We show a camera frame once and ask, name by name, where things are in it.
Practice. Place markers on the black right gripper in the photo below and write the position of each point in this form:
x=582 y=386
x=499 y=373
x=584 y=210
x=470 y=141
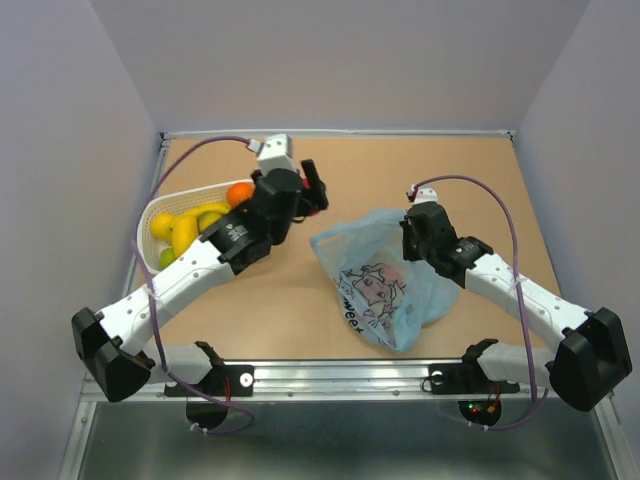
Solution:
x=408 y=251

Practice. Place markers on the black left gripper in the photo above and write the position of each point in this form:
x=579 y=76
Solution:
x=317 y=200

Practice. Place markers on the light blue printed plastic bag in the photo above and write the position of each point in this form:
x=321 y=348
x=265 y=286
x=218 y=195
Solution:
x=386 y=300

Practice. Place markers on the orange tangerine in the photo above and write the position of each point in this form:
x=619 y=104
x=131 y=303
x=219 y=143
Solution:
x=239 y=192

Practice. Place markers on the green yellow mango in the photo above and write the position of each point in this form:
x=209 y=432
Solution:
x=184 y=232

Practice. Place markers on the green apple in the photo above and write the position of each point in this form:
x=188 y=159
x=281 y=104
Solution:
x=166 y=258

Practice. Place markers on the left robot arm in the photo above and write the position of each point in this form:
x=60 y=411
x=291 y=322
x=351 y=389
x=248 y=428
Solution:
x=112 y=343

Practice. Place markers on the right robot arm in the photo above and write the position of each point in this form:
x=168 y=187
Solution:
x=585 y=354

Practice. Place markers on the upper yellow banana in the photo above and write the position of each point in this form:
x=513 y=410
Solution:
x=221 y=208

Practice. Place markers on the yellow banana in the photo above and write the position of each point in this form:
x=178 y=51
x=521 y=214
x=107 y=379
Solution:
x=221 y=208
x=207 y=219

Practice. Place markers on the lower yellow banana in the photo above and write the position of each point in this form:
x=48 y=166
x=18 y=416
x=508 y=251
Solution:
x=207 y=219

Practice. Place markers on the yellow lemon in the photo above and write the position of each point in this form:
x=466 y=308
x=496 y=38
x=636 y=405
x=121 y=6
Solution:
x=161 y=226

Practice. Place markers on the white perforated plastic basket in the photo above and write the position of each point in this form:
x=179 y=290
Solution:
x=174 y=204

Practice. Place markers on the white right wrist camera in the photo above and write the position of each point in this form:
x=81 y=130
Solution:
x=421 y=194

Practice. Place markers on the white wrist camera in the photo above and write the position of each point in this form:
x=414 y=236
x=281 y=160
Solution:
x=274 y=152
x=421 y=194

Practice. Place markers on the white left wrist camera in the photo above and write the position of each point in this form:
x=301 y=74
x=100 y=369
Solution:
x=274 y=152

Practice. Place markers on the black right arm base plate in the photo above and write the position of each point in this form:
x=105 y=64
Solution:
x=457 y=379

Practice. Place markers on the aluminium back rail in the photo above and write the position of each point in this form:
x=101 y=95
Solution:
x=343 y=133

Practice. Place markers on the aluminium front frame rail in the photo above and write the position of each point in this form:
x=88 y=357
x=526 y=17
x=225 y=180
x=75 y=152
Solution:
x=340 y=380

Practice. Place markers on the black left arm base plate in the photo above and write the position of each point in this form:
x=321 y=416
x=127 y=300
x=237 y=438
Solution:
x=233 y=380

